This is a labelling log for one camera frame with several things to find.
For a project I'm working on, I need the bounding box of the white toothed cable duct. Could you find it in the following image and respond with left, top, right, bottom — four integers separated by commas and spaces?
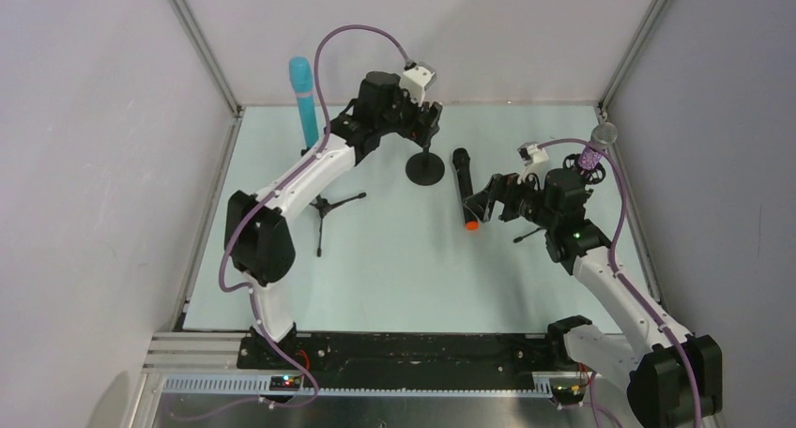
161, 374, 553, 399

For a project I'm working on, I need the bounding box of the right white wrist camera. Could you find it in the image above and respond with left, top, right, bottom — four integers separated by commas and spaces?
517, 142, 550, 184

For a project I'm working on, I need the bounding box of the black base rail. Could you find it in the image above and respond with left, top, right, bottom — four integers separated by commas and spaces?
237, 330, 577, 390

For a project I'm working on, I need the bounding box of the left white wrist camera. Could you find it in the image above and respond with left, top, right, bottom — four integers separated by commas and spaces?
399, 62, 436, 105

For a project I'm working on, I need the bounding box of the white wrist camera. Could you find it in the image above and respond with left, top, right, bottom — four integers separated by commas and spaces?
517, 142, 550, 184
399, 62, 436, 105

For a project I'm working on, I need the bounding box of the black round base stand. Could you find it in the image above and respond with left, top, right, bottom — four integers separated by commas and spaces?
405, 140, 445, 186

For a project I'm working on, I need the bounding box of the teal blue microphone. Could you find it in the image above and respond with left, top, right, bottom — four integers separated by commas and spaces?
288, 56, 319, 148

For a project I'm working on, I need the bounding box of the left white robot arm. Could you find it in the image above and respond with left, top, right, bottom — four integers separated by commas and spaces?
220, 63, 442, 343

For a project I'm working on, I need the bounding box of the black shock mount tripod stand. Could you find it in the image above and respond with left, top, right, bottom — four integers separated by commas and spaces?
503, 154, 609, 251

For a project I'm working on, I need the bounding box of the black orange-tipped microphone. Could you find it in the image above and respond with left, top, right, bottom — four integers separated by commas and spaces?
452, 147, 479, 231

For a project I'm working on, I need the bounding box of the black tripod clip stand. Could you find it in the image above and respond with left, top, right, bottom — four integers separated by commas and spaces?
309, 191, 368, 259

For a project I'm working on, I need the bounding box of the purple glitter microphone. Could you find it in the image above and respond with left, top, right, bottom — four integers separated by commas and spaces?
577, 122, 619, 171

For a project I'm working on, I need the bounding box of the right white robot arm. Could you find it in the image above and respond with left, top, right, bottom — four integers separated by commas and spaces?
463, 168, 723, 427

